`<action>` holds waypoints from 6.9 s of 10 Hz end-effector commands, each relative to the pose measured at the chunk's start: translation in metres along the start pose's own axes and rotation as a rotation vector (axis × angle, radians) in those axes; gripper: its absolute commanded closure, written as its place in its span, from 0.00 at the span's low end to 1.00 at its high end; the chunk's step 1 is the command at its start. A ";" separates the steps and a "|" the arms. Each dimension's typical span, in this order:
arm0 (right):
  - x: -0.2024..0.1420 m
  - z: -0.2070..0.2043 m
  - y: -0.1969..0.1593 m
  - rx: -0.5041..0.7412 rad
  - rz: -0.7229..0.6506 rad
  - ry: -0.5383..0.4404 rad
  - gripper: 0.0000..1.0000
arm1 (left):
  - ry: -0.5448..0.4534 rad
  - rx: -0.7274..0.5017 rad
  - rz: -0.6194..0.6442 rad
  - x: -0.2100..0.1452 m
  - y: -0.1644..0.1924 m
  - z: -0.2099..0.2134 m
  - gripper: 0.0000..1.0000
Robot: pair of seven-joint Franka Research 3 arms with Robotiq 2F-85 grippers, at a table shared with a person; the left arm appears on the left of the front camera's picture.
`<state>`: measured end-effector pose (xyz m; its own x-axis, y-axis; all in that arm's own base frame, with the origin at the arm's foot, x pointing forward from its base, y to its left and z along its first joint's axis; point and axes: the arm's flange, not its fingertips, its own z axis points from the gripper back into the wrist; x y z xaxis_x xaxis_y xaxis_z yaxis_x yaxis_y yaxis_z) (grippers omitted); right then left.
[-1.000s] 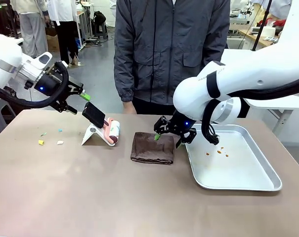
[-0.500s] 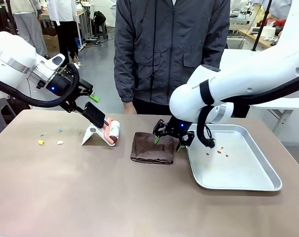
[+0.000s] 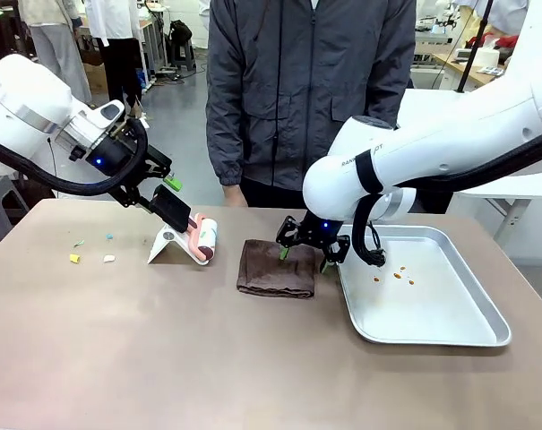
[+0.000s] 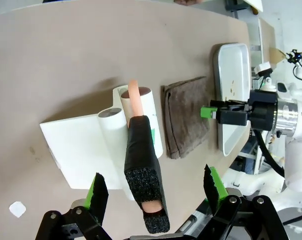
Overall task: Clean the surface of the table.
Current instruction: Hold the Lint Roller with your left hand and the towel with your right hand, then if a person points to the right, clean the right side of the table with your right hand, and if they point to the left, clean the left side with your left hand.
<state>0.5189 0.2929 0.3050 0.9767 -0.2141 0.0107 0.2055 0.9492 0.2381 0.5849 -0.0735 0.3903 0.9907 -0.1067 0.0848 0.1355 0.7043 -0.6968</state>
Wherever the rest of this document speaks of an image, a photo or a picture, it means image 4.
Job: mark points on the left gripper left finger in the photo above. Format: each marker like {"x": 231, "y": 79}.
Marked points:
{"x": 97, "y": 197}

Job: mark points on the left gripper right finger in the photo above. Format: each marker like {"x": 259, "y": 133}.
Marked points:
{"x": 213, "y": 190}

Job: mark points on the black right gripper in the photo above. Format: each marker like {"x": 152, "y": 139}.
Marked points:
{"x": 263, "y": 111}

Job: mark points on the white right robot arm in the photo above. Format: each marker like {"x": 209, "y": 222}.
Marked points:
{"x": 296, "y": 140}

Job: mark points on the white robot base link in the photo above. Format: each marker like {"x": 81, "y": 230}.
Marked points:
{"x": 255, "y": 182}

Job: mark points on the brown folded cloth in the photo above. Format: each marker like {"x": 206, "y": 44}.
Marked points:
{"x": 185, "y": 117}

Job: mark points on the white rectangular tray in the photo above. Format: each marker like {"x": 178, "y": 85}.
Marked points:
{"x": 234, "y": 65}

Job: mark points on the white lint roller holder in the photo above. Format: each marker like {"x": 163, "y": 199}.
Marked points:
{"x": 78, "y": 147}

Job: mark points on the cardboard box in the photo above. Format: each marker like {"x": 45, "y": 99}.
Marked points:
{"x": 276, "y": 55}

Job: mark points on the small white paper scrap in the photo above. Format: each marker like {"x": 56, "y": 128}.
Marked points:
{"x": 17, "y": 209}

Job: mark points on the white board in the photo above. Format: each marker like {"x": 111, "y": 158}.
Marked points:
{"x": 254, "y": 3}

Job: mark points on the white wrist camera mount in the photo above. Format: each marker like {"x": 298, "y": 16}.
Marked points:
{"x": 265, "y": 75}

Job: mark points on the white shelf frame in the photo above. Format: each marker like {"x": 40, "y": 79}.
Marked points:
{"x": 256, "y": 42}

